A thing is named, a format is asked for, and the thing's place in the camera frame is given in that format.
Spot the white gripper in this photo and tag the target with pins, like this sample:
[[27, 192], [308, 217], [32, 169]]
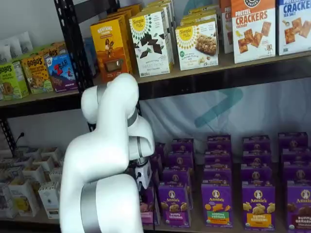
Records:
[[144, 173]]

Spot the purple Annie's box pink patch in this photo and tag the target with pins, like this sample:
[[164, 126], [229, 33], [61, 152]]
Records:
[[149, 206]]

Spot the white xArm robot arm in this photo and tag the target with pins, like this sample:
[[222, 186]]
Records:
[[102, 157]]

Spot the purple Annie's snack box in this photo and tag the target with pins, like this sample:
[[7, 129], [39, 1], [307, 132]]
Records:
[[157, 161], [296, 155], [256, 173], [179, 159], [256, 157], [182, 144], [292, 139], [156, 177], [175, 174], [297, 172], [216, 173], [217, 157], [160, 148], [218, 142], [255, 143]]

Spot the purple Annie's box violet patch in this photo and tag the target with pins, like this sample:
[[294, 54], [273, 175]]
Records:
[[173, 206]]

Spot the purple Annie's box green patch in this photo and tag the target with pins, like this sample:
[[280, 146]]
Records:
[[217, 206]]

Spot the white patterned pastry box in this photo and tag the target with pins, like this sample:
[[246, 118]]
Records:
[[49, 154], [6, 201], [48, 196], [32, 154], [56, 173], [23, 196], [34, 173], [13, 173]]

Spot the purple Annie's box yellow patch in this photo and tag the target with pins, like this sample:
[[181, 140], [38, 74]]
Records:
[[258, 208]]

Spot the orange Revival box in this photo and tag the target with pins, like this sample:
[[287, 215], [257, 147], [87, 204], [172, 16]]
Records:
[[110, 48], [126, 12]]

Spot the Simple Mills Sweet Thins box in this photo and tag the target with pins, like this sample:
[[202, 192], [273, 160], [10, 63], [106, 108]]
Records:
[[150, 43], [158, 7]]

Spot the blue Clif Z Bar box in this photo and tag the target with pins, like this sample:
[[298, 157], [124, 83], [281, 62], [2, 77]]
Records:
[[62, 72]]

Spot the yellow Simple Mills bars box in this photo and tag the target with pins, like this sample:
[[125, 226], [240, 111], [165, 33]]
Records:
[[199, 15], [196, 46]]

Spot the orange Bobo's box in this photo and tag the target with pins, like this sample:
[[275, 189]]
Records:
[[36, 75], [52, 51]]

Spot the purple Annie's box brown patch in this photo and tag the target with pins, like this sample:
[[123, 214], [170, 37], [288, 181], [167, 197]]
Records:
[[300, 211]]

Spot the green Bobo's box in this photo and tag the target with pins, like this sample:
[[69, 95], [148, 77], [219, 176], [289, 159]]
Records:
[[12, 80]]

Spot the orange pretzel crackers cheddar box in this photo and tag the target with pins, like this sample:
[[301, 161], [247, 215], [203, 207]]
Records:
[[226, 29], [253, 31]]

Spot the blue pretzel crackers box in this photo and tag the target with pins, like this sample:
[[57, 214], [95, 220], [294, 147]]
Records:
[[295, 26]]

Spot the white backdrop sheet teal logo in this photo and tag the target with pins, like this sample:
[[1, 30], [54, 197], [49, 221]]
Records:
[[170, 116]]

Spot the white stand-up pouch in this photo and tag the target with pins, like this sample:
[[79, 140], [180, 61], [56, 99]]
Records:
[[25, 41], [13, 47]]

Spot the black wall plug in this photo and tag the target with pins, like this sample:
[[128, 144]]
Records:
[[20, 137]]

